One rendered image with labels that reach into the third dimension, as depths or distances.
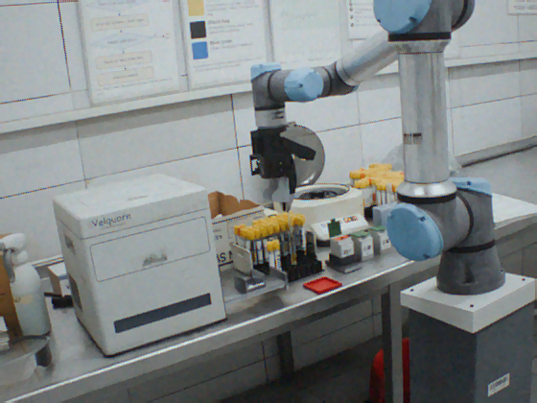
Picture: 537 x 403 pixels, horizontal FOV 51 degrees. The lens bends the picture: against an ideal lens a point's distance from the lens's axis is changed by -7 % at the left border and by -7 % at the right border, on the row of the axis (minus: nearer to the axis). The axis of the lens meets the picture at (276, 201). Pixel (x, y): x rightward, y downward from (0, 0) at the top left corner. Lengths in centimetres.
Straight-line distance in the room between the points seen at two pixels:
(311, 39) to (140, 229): 115
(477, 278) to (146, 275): 67
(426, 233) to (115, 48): 110
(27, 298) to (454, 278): 92
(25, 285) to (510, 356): 107
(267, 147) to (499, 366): 72
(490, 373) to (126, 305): 76
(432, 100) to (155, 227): 58
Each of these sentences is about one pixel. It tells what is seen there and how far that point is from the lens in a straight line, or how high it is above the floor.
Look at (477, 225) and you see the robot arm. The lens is 121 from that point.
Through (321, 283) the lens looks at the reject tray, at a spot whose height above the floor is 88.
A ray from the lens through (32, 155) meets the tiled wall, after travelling 177.
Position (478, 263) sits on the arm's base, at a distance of 124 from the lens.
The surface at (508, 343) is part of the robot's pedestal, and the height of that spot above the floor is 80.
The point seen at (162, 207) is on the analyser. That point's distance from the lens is 120.
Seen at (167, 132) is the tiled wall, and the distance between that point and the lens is 187.
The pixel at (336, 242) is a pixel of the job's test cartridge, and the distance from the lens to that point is 152.
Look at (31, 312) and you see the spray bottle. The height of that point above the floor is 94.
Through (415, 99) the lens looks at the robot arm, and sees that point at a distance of 108.
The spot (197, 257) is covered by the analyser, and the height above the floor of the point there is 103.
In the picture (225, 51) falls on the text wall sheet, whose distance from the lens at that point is 195.
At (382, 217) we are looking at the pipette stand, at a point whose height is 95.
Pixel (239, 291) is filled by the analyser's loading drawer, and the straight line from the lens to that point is 137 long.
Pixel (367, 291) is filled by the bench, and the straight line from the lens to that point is 148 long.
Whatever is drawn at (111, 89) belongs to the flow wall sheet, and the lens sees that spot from 180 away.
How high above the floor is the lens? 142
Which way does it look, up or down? 14 degrees down
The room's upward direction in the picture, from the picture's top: 6 degrees counter-clockwise
